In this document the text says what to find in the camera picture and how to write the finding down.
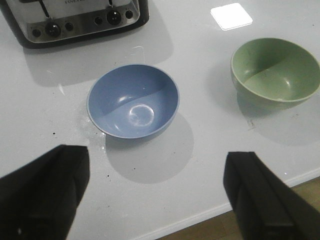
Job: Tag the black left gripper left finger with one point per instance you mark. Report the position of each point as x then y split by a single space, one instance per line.
39 200

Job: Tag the black and chrome toaster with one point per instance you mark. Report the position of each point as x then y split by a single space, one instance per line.
39 24

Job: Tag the green bowl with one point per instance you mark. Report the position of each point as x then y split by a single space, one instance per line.
273 73

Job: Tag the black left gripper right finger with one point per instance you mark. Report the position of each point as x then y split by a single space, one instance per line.
265 207

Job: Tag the blue bowl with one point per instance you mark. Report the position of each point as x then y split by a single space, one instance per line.
133 101

